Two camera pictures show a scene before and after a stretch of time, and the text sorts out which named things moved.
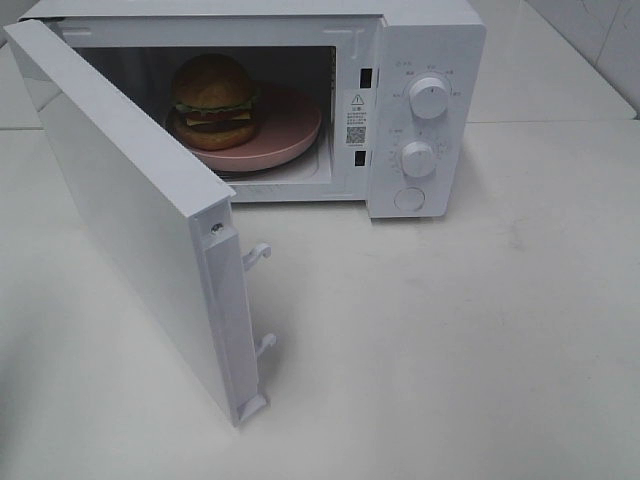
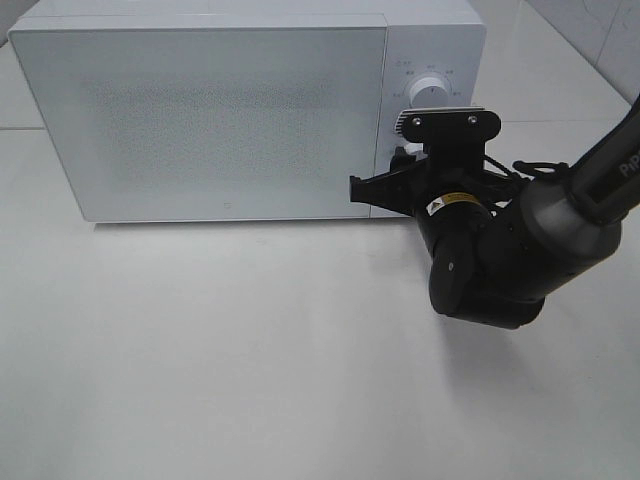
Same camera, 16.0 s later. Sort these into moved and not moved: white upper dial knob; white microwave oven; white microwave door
Moved: white microwave door
Not moved: white upper dial knob; white microwave oven
